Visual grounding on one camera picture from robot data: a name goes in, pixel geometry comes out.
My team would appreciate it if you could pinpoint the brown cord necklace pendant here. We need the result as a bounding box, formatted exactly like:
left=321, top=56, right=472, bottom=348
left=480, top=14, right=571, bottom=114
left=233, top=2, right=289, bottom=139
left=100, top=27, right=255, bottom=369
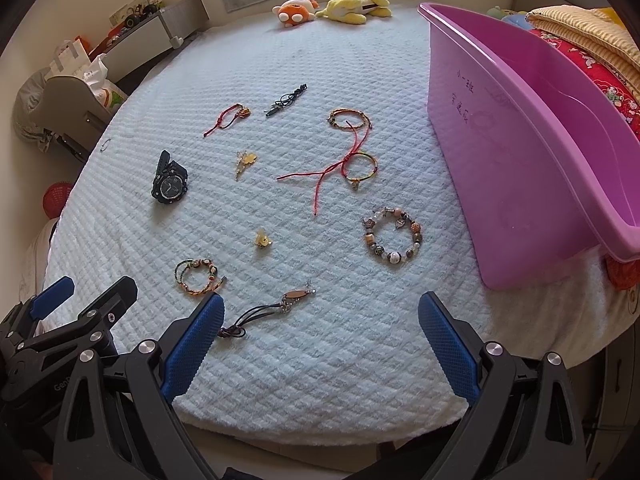
left=217, top=285, right=316, bottom=339

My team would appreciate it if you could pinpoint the red multicolour string bracelet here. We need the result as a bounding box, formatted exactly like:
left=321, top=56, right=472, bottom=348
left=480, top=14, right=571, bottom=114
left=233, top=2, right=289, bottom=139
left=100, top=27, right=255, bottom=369
left=276, top=152, right=378, bottom=217

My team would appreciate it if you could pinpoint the red plastic basket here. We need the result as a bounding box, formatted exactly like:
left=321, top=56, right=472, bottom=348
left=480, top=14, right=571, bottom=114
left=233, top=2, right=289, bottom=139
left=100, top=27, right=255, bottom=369
left=42, top=182, right=73, bottom=219

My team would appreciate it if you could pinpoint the black wrist watch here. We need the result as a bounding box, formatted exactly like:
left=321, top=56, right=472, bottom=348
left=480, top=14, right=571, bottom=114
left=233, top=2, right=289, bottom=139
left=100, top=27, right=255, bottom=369
left=152, top=150, right=189, bottom=205

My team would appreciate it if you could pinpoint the grey chair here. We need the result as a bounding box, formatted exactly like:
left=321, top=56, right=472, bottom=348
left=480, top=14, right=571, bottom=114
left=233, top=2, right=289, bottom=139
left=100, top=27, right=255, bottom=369
left=11, top=70, right=115, bottom=164

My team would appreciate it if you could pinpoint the purple plastic tub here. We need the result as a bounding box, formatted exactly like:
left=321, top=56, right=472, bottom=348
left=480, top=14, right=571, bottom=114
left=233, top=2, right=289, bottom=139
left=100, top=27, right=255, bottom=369
left=419, top=2, right=639, bottom=289

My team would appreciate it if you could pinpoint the white plastic bag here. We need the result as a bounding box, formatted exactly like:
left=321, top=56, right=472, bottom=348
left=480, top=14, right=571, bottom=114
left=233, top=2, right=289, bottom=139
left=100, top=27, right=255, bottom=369
left=81, top=54, right=128, bottom=114

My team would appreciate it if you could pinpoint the white paper bag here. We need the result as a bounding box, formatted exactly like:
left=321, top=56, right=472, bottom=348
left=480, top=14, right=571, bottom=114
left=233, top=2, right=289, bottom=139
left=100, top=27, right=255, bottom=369
left=48, top=39, right=90, bottom=78

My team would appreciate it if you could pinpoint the grey bedside cabinet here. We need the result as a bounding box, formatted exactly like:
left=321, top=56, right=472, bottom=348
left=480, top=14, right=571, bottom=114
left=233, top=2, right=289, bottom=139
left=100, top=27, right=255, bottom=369
left=89, top=0, right=209, bottom=82

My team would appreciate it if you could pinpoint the red floral quilt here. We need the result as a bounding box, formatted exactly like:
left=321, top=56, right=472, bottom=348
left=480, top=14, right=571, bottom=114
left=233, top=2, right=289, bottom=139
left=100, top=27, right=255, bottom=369
left=530, top=29, right=640, bottom=138

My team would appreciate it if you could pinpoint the yellow striped folded blanket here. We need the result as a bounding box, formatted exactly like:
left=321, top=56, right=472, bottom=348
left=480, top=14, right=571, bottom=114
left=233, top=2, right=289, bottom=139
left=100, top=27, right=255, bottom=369
left=526, top=4, right=639, bottom=101

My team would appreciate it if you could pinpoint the green plush toy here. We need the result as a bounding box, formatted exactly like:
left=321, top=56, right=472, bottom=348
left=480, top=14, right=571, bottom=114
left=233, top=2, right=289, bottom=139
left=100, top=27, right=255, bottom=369
left=486, top=6, right=527, bottom=20

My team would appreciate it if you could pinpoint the orange plush toy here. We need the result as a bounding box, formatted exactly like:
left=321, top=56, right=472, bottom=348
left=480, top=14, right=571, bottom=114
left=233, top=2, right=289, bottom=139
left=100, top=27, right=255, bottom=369
left=272, top=0, right=319, bottom=28

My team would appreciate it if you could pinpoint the yellow plush toy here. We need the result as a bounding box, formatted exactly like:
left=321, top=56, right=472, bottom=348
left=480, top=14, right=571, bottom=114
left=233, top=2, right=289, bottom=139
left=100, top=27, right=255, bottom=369
left=316, top=0, right=393, bottom=25

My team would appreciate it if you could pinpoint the colourful braided bracelet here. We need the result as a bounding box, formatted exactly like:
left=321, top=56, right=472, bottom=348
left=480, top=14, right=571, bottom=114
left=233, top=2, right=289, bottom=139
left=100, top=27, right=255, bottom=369
left=173, top=257, right=228, bottom=296

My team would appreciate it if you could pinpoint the large beaded stone bracelet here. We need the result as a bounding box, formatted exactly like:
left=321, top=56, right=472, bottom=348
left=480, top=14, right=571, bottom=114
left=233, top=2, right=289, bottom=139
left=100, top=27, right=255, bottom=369
left=362, top=206, right=424, bottom=266

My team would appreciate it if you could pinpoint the red string bracelet gold charm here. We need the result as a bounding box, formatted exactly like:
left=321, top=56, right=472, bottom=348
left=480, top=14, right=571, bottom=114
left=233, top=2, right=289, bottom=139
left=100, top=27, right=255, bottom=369
left=203, top=103, right=250, bottom=138

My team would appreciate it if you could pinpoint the braided bracelet with red cord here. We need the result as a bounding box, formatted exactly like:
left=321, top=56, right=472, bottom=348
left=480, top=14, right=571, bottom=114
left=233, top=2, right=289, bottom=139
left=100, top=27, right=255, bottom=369
left=326, top=107, right=373, bottom=162

